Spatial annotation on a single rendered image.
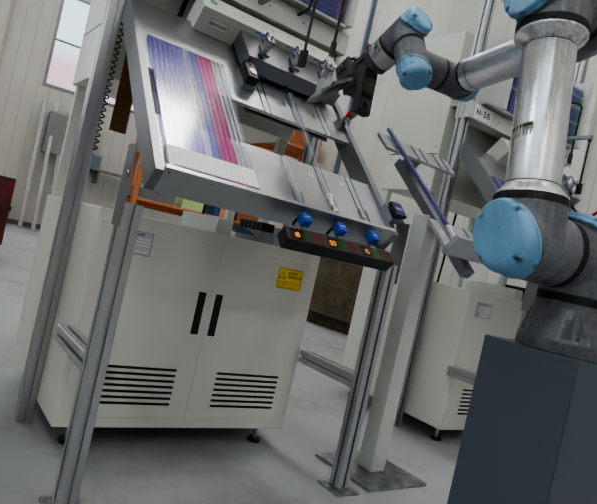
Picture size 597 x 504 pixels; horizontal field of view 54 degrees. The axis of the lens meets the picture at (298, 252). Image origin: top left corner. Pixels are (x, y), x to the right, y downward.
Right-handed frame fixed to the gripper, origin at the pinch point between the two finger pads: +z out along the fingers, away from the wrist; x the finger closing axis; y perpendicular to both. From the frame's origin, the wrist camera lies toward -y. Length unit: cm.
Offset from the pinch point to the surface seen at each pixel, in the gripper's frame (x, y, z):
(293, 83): -0.1, 21.2, 12.6
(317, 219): 5.9, -32.2, 4.7
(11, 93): -31, 618, 745
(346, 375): -21, -62, 32
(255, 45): 13.3, 29.0, 11.6
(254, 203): 24.0, -32.3, 4.9
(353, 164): -18.9, -2.8, 12.2
